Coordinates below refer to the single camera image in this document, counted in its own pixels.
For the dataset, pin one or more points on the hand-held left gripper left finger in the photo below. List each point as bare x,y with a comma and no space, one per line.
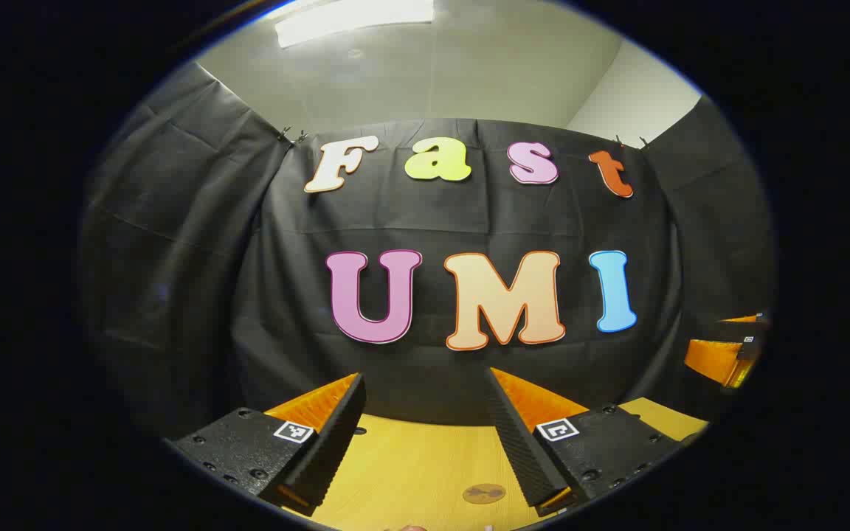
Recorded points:
333,435

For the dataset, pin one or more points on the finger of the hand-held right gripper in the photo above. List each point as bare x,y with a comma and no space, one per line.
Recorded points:
750,319
713,358

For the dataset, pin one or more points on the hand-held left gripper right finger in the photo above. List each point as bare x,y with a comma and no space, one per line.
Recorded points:
524,442

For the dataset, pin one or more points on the round brown coaster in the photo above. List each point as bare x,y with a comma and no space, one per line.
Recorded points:
484,493

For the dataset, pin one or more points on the black backdrop cloth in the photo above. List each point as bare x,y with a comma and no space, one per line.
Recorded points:
285,295

